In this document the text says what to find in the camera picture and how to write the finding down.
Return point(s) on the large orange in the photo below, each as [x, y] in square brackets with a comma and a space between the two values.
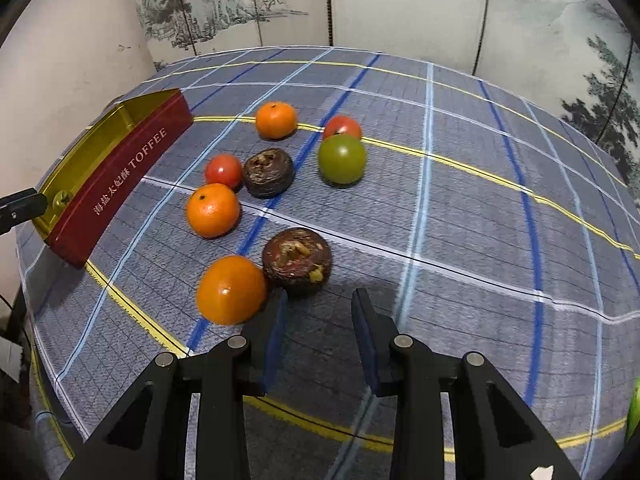
[231, 290]

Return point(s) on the ink landscape folding screen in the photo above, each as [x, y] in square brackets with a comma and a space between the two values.
[400, 5]

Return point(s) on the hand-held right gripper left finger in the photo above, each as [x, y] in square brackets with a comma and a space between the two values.
[276, 345]

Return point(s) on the red tin box gold interior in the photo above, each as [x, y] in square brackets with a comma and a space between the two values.
[125, 170]

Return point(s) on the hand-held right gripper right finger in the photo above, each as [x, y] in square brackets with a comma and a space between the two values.
[367, 355]

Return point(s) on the white paper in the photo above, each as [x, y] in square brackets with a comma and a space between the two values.
[9, 357]

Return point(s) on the orange tangerine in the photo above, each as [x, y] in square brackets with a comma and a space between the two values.
[275, 120]
[213, 210]

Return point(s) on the red tomato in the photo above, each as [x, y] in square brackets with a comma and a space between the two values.
[342, 126]
[223, 170]

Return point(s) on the blue plaid tablecloth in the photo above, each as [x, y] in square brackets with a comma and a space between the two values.
[450, 260]

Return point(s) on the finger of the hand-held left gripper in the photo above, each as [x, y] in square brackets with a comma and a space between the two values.
[22, 207]

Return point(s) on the green round fruit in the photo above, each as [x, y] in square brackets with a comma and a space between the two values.
[634, 412]

